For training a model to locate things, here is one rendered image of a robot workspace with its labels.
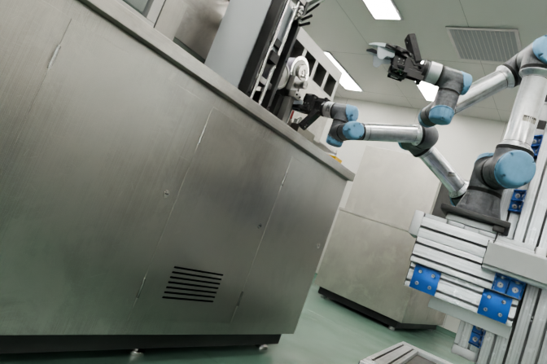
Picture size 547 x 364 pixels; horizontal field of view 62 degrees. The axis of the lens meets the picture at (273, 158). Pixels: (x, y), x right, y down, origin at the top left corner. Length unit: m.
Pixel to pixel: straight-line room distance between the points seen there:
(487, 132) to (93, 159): 5.89
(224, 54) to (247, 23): 0.16
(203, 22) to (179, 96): 0.89
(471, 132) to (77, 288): 5.92
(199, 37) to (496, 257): 1.48
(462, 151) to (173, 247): 5.52
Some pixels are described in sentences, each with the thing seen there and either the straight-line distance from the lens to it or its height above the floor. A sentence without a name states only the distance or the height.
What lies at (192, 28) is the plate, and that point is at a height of 1.22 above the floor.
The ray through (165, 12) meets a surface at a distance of 1.69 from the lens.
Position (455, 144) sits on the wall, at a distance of 6.66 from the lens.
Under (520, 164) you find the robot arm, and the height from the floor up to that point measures 1.00.
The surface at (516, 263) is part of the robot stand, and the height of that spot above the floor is 0.69.
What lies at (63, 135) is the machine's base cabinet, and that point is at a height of 0.57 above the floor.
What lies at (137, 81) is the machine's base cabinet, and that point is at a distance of 1.23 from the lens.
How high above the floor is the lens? 0.56
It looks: 7 degrees up
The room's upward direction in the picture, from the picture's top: 21 degrees clockwise
